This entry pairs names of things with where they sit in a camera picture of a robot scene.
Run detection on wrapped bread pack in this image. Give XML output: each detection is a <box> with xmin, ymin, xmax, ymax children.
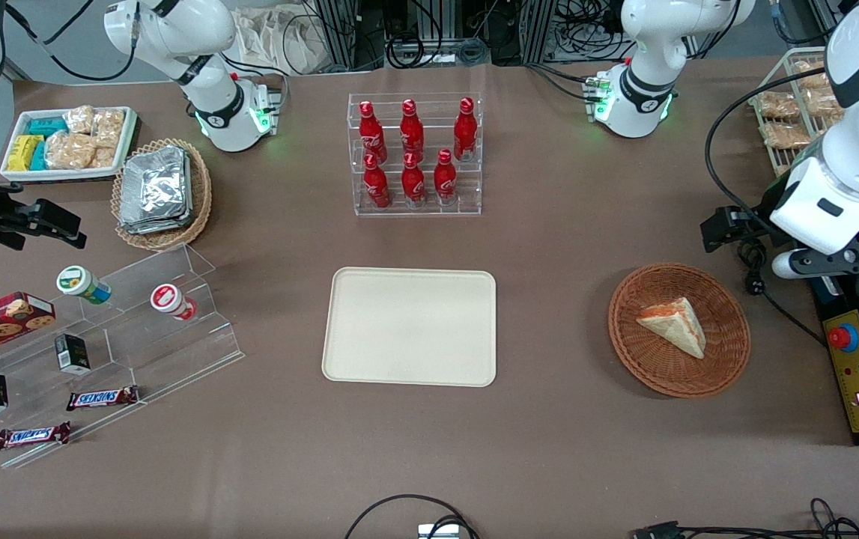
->
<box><xmin>761</xmin><ymin>122</ymin><xmax>813</xmax><ymax>150</ymax></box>
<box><xmin>792</xmin><ymin>60</ymin><xmax>832</xmax><ymax>91</ymax></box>
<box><xmin>757</xmin><ymin>91</ymin><xmax>801</xmax><ymax>121</ymax></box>
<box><xmin>804</xmin><ymin>88</ymin><xmax>846</xmax><ymax>122</ymax></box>

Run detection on black looped table cable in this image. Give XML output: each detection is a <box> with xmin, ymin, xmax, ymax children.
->
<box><xmin>344</xmin><ymin>493</ymin><xmax>481</xmax><ymax>539</ymax></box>

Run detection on snickers chocolate bar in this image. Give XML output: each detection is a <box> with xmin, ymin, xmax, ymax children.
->
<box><xmin>0</xmin><ymin>422</ymin><xmax>72</xmax><ymax>452</ymax></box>
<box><xmin>66</xmin><ymin>386</ymin><xmax>140</xmax><ymax>412</ymax></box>

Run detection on black power plug cable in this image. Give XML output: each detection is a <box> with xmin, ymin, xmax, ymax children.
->
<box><xmin>736</xmin><ymin>238</ymin><xmax>828</xmax><ymax>347</ymax></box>

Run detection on white wire rack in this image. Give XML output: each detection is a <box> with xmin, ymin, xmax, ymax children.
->
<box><xmin>755</xmin><ymin>46</ymin><xmax>849</xmax><ymax>177</ymax></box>

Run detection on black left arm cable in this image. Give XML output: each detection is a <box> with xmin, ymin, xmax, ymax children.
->
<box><xmin>704</xmin><ymin>85</ymin><xmax>828</xmax><ymax>239</ymax></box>

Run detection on triangular sandwich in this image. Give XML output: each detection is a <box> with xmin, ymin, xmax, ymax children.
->
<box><xmin>637</xmin><ymin>297</ymin><xmax>707</xmax><ymax>360</ymax></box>

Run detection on white cloth bag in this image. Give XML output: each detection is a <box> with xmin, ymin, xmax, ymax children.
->
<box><xmin>233</xmin><ymin>6</ymin><xmax>327</xmax><ymax>76</ymax></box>

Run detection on yellow snack pack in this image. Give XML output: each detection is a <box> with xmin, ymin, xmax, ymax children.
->
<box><xmin>7</xmin><ymin>135</ymin><xmax>44</xmax><ymax>172</ymax></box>

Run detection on cup with red lid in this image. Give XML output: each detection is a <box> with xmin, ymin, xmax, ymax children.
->
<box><xmin>150</xmin><ymin>284</ymin><xmax>198</xmax><ymax>322</ymax></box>

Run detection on silver foil pack stack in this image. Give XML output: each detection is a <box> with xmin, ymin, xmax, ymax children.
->
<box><xmin>118</xmin><ymin>146</ymin><xmax>194</xmax><ymax>235</ymax></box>

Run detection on beige plastic tray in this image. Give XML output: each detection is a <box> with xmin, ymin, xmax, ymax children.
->
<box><xmin>322</xmin><ymin>267</ymin><xmax>497</xmax><ymax>388</ymax></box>

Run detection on white rectangular snack tray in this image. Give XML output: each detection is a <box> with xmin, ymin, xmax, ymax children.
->
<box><xmin>0</xmin><ymin>106</ymin><xmax>138</xmax><ymax>183</ymax></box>

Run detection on clear acrylic stepped stand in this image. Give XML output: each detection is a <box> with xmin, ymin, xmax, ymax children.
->
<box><xmin>0</xmin><ymin>243</ymin><xmax>245</xmax><ymax>470</ymax></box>

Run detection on black base cables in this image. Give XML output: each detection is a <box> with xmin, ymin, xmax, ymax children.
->
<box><xmin>221</xmin><ymin>51</ymin><xmax>289</xmax><ymax>115</ymax></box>
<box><xmin>525</xmin><ymin>61</ymin><xmax>604</xmax><ymax>103</ymax></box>

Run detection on black right base cables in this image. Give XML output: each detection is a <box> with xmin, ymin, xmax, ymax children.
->
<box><xmin>221</xmin><ymin>51</ymin><xmax>289</xmax><ymax>115</ymax></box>

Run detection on cup with green lid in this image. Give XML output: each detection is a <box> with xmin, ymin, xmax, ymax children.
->
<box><xmin>56</xmin><ymin>266</ymin><xmax>112</xmax><ymax>305</ymax></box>

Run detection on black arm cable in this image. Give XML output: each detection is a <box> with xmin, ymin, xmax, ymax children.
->
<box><xmin>4</xmin><ymin>0</ymin><xmax>139</xmax><ymax>82</ymax></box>
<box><xmin>704</xmin><ymin>85</ymin><xmax>828</xmax><ymax>239</ymax></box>

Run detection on coiled black cable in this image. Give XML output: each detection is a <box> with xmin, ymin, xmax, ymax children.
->
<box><xmin>386</xmin><ymin>31</ymin><xmax>491</xmax><ymax>70</ymax></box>

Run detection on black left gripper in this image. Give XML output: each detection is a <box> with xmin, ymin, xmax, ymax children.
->
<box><xmin>701</xmin><ymin>180</ymin><xmax>797</xmax><ymax>253</ymax></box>

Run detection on black left base cables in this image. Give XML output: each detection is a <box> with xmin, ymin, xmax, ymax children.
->
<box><xmin>525</xmin><ymin>61</ymin><xmax>604</xmax><ymax>103</ymax></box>

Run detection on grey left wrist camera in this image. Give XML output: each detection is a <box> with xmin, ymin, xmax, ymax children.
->
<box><xmin>772</xmin><ymin>249</ymin><xmax>859</xmax><ymax>280</ymax></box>

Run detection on oval light wicker basket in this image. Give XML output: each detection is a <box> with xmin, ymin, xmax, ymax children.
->
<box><xmin>111</xmin><ymin>138</ymin><xmax>213</xmax><ymax>252</ymax></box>

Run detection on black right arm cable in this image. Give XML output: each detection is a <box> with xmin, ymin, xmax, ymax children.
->
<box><xmin>4</xmin><ymin>0</ymin><xmax>139</xmax><ymax>82</ymax></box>

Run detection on aluminium frame post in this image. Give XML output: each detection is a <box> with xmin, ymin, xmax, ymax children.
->
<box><xmin>313</xmin><ymin>0</ymin><xmax>386</xmax><ymax>73</ymax></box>

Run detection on red cola bottle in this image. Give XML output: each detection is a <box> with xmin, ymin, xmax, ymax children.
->
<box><xmin>359</xmin><ymin>101</ymin><xmax>388</xmax><ymax>162</ymax></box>
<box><xmin>400</xmin><ymin>99</ymin><xmax>425</xmax><ymax>159</ymax></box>
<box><xmin>401</xmin><ymin>152</ymin><xmax>427</xmax><ymax>205</ymax></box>
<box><xmin>453</xmin><ymin>97</ymin><xmax>479</xmax><ymax>162</ymax></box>
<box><xmin>363</xmin><ymin>153</ymin><xmax>392</xmax><ymax>210</ymax></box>
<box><xmin>434</xmin><ymin>148</ymin><xmax>458</xmax><ymax>205</ymax></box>

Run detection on clear acrylic bottle rack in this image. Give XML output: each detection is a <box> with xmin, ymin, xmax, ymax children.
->
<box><xmin>347</xmin><ymin>93</ymin><xmax>483</xmax><ymax>217</ymax></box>

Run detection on round brown wicker basket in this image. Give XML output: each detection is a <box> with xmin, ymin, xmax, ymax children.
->
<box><xmin>608</xmin><ymin>263</ymin><xmax>751</xmax><ymax>398</ymax></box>

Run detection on black cable with connector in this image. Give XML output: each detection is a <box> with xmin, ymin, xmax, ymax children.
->
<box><xmin>633</xmin><ymin>497</ymin><xmax>859</xmax><ymax>539</ymax></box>

